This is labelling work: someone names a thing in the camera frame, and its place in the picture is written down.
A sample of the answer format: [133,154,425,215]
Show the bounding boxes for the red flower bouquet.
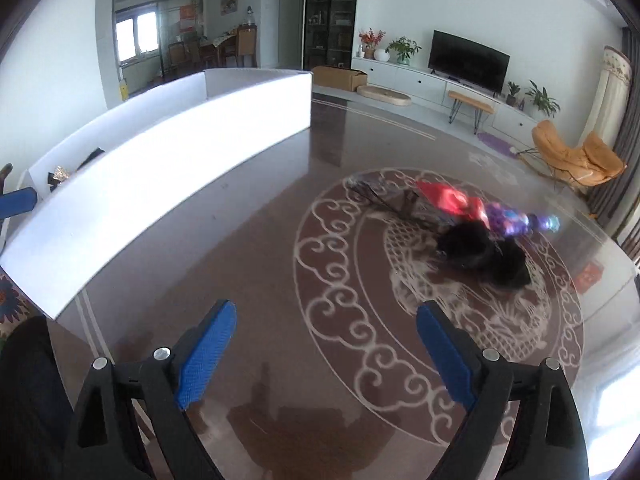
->
[358,28,386,60]

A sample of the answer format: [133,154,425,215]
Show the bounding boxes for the black fuzzy scrunchie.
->
[436,222,495,274]

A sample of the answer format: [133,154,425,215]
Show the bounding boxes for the purple round floor mat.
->
[477,131,526,156]

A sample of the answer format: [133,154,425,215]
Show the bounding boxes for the orange lounge chair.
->
[530,119,627,194]

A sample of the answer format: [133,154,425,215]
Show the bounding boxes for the purple plastic toy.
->
[482,202,561,239]

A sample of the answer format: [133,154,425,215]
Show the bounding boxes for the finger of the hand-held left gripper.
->
[0,187,39,221]

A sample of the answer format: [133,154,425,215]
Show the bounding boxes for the red snack packet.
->
[414,181,489,226]

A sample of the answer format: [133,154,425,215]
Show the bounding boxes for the brown cardboard box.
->
[311,64,369,92]

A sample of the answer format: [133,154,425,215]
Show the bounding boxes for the dark thin hair accessory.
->
[349,179,442,227]

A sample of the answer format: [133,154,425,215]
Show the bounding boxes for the black flat television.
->
[429,29,511,97]

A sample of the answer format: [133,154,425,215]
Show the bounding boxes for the grey curtain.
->
[587,30,640,263]

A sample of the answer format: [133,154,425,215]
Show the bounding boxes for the brown patterned glass desktop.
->
[55,85,640,480]

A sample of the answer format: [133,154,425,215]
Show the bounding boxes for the dark glass display cabinet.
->
[302,0,360,70]

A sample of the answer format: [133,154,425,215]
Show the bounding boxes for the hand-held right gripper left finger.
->
[62,299,237,480]

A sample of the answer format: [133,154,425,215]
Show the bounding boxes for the wooden dining set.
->
[164,25,259,79]

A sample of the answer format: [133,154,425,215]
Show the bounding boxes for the leafy plant in white pot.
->
[524,79,561,119]

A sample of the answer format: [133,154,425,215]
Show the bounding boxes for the person's dark trouser leg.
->
[0,316,72,480]

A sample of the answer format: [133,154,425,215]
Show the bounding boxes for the wooden bench with metal legs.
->
[447,90,496,134]

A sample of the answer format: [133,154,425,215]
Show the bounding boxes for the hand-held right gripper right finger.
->
[416,300,591,480]

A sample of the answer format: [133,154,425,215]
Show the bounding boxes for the beige oval cat scratcher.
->
[357,84,414,107]

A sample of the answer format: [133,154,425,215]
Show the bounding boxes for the bushy green potted plant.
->
[384,36,422,66]

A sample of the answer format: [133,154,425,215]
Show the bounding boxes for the white television cabinet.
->
[351,56,544,134]

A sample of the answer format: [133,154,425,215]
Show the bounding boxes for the floral patterned cloth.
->
[0,269,27,342]

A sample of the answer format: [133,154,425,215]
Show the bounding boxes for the white cardboard box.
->
[0,68,314,322]

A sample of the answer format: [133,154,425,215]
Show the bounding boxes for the covered standing air conditioner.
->
[579,44,632,162]

